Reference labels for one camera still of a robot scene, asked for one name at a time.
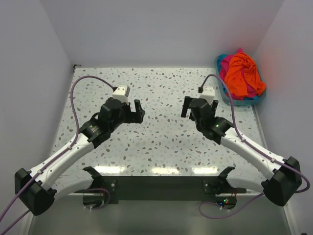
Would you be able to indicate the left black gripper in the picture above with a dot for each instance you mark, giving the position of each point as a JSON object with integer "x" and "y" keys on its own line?
{"x": 133, "y": 115}

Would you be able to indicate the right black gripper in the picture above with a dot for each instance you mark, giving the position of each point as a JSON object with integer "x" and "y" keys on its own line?
{"x": 195, "y": 113}

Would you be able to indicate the orange t shirt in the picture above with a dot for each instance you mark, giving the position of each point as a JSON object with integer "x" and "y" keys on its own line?
{"x": 243, "y": 76}

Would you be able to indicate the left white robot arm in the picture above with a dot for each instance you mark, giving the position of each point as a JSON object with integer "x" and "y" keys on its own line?
{"x": 34, "y": 187}

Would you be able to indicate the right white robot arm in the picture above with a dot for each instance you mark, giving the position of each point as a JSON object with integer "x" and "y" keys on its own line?
{"x": 280, "y": 177}

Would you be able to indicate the pink t shirt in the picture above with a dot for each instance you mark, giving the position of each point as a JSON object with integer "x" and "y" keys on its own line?
{"x": 226, "y": 64}

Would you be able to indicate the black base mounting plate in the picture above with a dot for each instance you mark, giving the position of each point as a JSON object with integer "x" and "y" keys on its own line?
{"x": 113, "y": 189}

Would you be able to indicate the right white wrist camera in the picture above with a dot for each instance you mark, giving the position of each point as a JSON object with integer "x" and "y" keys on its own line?
{"x": 207, "y": 93}

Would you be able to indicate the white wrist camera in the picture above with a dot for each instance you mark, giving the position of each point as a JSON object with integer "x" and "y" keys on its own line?
{"x": 121, "y": 93}
{"x": 207, "y": 93}

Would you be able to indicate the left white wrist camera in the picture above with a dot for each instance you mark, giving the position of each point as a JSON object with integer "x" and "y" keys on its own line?
{"x": 121, "y": 93}

